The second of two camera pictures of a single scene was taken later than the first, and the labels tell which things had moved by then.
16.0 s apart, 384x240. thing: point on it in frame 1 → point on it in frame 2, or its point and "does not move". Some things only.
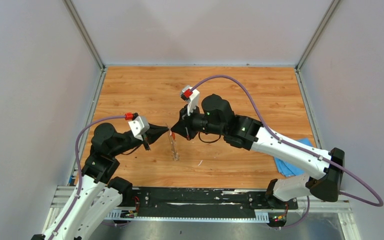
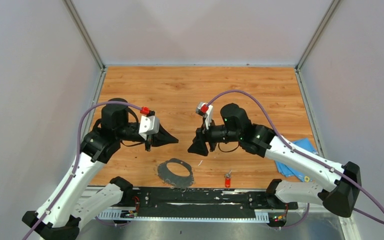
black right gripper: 183,127 → 198,147
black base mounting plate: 162,202 does not move
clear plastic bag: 175,156 → 180,182
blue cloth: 287,170 does not move
